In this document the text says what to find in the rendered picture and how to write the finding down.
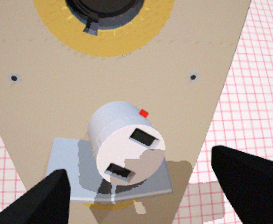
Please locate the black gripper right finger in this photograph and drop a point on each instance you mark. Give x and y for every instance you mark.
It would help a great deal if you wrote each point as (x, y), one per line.
(247, 182)

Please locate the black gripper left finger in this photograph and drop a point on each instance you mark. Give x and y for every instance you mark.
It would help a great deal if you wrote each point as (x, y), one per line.
(46, 203)

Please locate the white cylinder with two slots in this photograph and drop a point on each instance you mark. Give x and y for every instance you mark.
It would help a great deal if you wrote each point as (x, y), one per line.
(126, 147)

